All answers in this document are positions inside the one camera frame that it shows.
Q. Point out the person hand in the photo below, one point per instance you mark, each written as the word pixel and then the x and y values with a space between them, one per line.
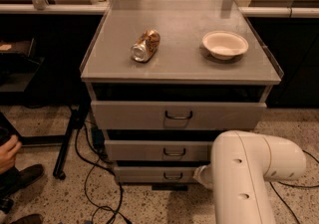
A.
pixel 8 152

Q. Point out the grey bottom drawer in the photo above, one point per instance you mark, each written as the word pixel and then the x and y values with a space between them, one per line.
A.
pixel 140 174

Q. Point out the grey drawer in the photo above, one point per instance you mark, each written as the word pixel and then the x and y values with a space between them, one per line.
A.
pixel 176 115
pixel 140 174
pixel 142 150

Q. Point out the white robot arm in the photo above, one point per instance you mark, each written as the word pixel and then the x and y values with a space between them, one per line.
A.
pixel 240 164

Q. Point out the grey top drawer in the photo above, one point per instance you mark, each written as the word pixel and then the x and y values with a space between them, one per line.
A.
pixel 176 115

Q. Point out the grey middle drawer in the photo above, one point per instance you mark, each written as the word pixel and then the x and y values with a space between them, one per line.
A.
pixel 142 150

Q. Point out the grey drawer cabinet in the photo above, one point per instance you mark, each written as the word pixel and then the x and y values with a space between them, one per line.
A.
pixel 181 70

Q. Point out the brown shoe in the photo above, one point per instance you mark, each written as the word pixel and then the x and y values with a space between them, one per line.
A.
pixel 30 219
pixel 30 175

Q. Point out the crushed gold soda can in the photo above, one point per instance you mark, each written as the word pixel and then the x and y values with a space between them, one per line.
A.
pixel 145 46

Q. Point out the white paper bowl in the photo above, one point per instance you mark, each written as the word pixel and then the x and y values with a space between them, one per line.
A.
pixel 224 45

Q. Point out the black table leg frame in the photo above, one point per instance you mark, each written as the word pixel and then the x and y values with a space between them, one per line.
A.
pixel 76 121

